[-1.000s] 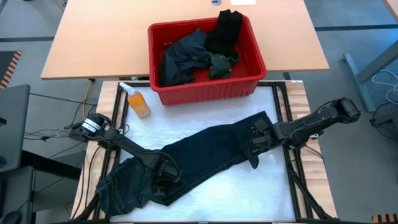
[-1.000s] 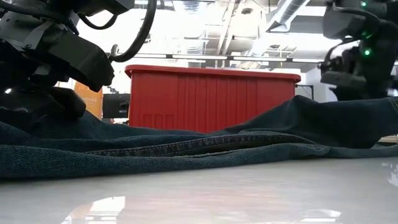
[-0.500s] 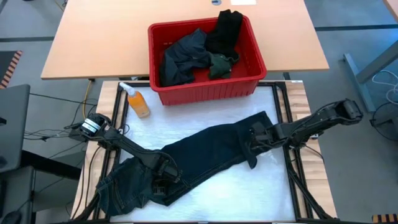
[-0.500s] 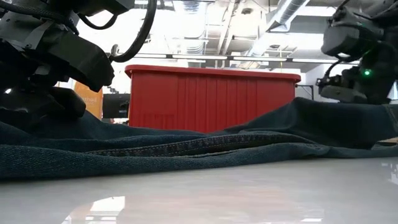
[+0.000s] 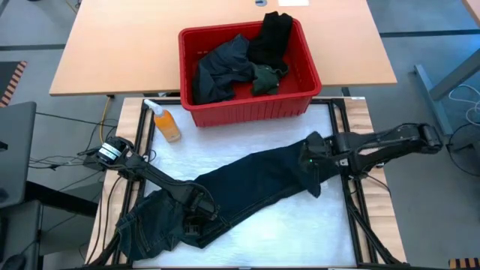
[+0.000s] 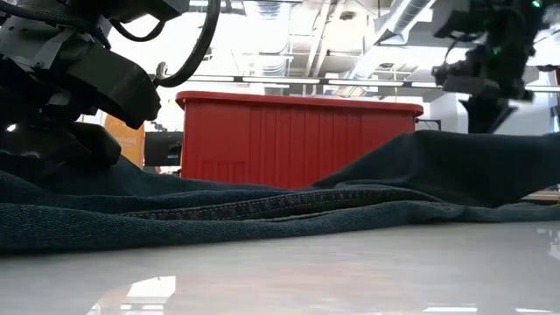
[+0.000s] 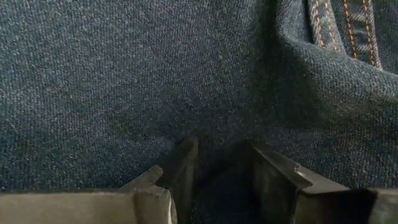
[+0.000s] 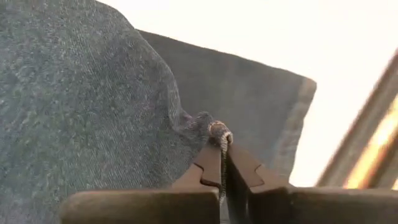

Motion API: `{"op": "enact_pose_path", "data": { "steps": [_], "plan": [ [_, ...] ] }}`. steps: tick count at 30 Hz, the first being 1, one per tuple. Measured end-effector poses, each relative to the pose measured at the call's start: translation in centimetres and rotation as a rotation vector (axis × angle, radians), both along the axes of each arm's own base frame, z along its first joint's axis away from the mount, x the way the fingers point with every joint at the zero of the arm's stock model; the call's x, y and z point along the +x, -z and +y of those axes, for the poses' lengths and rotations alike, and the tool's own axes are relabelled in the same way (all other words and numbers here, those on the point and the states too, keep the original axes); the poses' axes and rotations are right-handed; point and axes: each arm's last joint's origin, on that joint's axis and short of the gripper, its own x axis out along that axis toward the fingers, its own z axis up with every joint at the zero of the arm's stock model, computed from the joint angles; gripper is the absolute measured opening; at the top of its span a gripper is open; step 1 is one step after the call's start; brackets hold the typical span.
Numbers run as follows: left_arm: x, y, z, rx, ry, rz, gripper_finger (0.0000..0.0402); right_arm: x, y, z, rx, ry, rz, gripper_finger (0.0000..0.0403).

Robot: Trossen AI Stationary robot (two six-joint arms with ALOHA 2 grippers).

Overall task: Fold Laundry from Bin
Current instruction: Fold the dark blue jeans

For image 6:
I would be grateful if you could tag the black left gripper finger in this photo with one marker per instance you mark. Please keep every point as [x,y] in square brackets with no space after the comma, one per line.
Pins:
[26,153]
[92,146]

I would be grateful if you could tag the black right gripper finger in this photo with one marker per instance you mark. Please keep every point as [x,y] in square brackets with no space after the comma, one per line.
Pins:
[485,116]

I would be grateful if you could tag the blue denim jeans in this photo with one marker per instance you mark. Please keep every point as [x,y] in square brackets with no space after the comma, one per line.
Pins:
[219,219]

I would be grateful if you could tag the red plastic bin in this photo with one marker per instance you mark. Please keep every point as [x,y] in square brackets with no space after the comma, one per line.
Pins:
[284,140]

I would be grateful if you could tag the orange liquid spray bottle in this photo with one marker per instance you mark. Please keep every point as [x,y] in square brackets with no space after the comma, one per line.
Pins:
[129,140]

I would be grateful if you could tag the black background machine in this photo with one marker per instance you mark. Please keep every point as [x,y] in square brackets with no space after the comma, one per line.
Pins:
[162,149]

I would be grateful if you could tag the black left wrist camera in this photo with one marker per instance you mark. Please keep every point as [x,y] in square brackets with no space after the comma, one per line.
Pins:
[144,9]

